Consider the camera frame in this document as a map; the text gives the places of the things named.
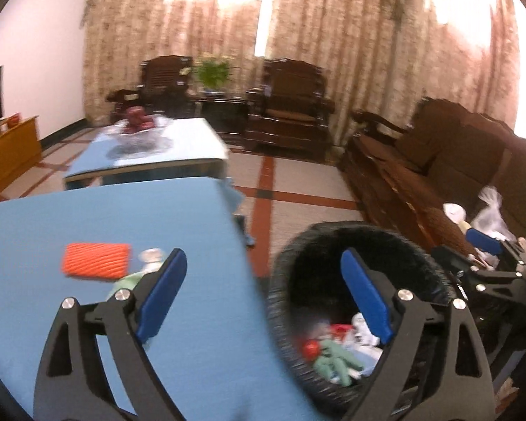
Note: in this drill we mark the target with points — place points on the coffee table with blue cover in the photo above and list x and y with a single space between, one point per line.
188 140

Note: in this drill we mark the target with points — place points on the green potted plant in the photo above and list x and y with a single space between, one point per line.
212 72

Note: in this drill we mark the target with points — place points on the dark wooden side table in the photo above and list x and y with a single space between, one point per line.
221 114

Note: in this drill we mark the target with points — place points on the red decorative pot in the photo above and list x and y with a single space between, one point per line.
13 120

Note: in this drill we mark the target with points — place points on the red and white wrapper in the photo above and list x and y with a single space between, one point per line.
339 329

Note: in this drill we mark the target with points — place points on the dark wooden armchair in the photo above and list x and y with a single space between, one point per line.
166 74
293 87

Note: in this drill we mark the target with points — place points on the blue table cover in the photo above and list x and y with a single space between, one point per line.
114 210

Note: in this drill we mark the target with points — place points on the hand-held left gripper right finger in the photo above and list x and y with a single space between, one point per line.
368 298

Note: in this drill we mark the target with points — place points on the beige patterned curtain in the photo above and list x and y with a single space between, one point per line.
158 22
355 22

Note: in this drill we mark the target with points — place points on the orange ribbed cloth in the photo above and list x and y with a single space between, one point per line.
96 261

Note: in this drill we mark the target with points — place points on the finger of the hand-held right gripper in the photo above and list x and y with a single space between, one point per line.
482 239
473 278

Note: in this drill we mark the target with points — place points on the glass fruit bowl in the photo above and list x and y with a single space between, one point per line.
155 140

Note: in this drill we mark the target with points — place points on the white plastic bag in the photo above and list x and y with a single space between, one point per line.
486 219

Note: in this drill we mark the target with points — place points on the dark wooden sofa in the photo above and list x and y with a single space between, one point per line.
442 153

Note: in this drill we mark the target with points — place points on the wooden television cabinet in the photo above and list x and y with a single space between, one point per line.
17 149

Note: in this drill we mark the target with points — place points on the red apple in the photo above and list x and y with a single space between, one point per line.
129 126
135 113
147 123

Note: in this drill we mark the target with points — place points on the black woven trash bin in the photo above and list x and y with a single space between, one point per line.
289 298

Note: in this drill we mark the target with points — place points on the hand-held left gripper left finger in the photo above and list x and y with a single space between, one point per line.
162 294

